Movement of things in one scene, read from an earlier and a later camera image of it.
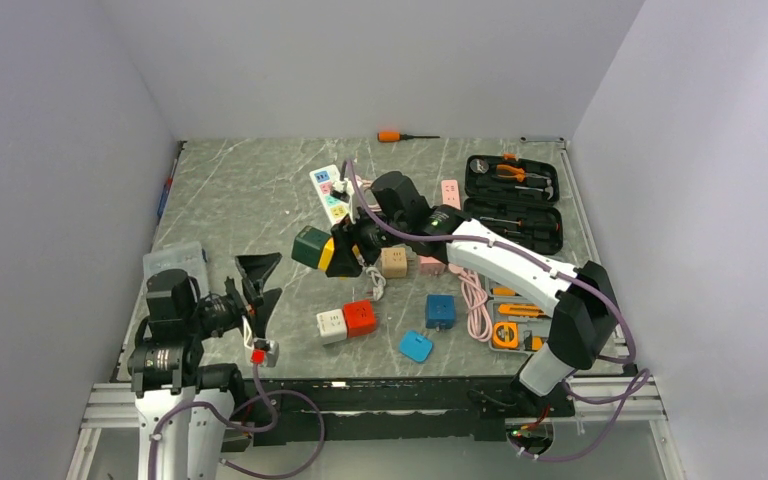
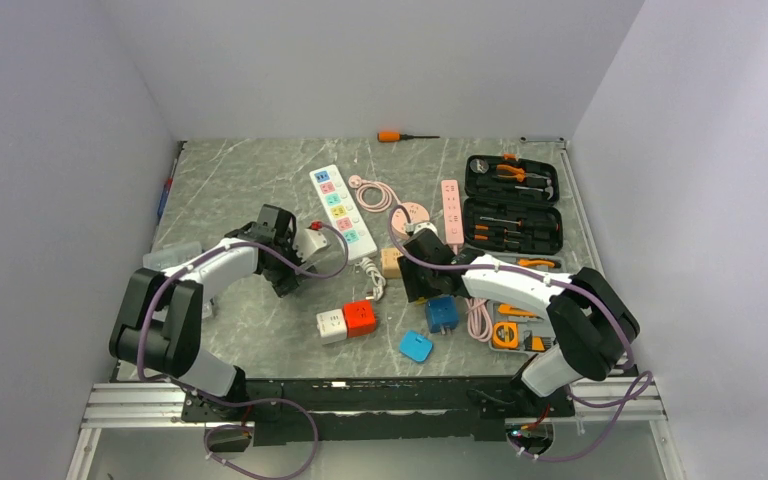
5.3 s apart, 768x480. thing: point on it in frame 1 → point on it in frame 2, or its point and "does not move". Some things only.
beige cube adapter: [394, 262] does not move
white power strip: [335, 207] does not move
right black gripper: [344, 261] → [414, 285]
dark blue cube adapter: [440, 311] does not move
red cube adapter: [359, 318] does not move
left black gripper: [256, 269] → [283, 281]
